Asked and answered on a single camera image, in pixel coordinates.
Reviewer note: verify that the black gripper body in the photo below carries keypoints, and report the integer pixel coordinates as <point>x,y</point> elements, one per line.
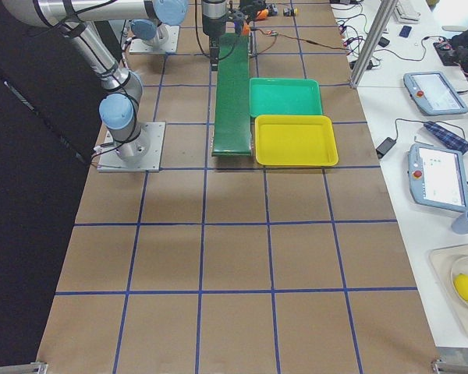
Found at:
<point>213,24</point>

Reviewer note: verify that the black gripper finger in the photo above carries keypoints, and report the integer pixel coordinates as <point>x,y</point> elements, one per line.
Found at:
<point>214,50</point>

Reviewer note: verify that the plain orange cylinder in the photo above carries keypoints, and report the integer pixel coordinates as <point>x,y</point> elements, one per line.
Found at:
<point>245,29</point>

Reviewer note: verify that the orange cylinder labelled 4680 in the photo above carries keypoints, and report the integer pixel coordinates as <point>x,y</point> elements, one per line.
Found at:
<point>261,15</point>

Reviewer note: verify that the yellow push button switch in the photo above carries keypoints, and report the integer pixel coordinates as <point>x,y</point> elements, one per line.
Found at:
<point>272,10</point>

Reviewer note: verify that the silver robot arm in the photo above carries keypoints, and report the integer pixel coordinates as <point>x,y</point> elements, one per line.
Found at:
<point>72,19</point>
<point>173,13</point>

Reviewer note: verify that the motor speed controller board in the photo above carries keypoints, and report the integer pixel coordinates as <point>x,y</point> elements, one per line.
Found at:
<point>272,33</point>

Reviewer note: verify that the green plastic tray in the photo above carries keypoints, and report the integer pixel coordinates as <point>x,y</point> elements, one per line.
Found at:
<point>284,96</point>

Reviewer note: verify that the green conveyor belt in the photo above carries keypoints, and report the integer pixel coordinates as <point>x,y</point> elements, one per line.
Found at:
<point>232,121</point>

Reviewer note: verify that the yellow plastic tray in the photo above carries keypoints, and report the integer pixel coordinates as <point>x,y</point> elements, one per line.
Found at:
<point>295,140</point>

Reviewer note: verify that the black power adapter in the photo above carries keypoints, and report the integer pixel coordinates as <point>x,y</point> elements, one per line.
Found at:
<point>384,147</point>

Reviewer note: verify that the upper teach pendant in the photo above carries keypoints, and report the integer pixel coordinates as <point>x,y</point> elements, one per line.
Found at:
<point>433,94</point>

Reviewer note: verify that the teach pendant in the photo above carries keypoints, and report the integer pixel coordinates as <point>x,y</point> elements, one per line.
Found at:
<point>437,177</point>
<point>433,94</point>

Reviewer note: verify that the lower teach pendant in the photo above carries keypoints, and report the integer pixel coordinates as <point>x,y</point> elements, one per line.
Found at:
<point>437,177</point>

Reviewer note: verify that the blue plaid cloth pouch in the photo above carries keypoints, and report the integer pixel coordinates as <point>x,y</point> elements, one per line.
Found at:
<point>446,137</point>

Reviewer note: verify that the beige tray with bowl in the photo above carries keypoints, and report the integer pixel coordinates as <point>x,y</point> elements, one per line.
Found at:
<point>451,268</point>

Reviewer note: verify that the yellow lemon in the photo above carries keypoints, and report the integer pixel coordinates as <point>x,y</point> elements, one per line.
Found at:
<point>460,283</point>

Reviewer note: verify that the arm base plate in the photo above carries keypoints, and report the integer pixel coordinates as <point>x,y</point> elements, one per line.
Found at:
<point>153,40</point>
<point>143,154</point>

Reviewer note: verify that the aluminium frame post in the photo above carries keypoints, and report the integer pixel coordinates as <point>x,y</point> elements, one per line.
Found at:
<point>380,21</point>

